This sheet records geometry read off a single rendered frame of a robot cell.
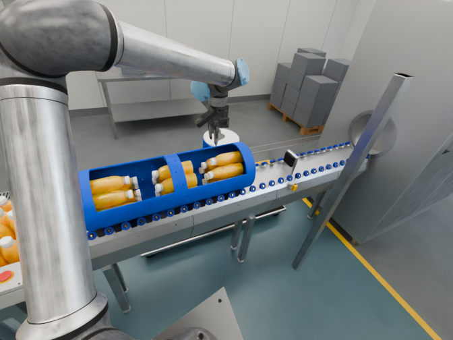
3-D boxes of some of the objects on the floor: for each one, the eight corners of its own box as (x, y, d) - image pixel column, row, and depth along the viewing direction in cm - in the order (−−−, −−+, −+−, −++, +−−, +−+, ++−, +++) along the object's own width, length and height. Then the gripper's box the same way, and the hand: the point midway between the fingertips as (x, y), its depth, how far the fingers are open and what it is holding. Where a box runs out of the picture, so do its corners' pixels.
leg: (313, 218, 255) (335, 176, 216) (309, 220, 252) (330, 178, 213) (309, 214, 259) (330, 173, 220) (305, 216, 256) (326, 174, 217)
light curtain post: (300, 268, 206) (414, 76, 100) (295, 270, 204) (406, 77, 98) (296, 262, 210) (400, 72, 105) (290, 264, 208) (393, 73, 102)
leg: (245, 261, 206) (257, 217, 167) (239, 264, 204) (250, 220, 165) (241, 256, 210) (253, 212, 171) (236, 258, 208) (246, 214, 169)
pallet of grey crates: (334, 129, 439) (363, 64, 364) (303, 135, 408) (327, 65, 334) (296, 104, 521) (313, 48, 447) (267, 108, 490) (280, 47, 416)
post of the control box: (89, 365, 142) (8, 299, 79) (81, 369, 140) (-7, 304, 78) (89, 358, 144) (10, 288, 82) (81, 361, 143) (-4, 293, 80)
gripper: (232, 108, 105) (229, 146, 118) (222, 98, 113) (219, 135, 127) (216, 110, 102) (214, 149, 115) (205, 100, 110) (205, 137, 123)
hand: (212, 140), depth 119 cm, fingers open, 5 cm apart
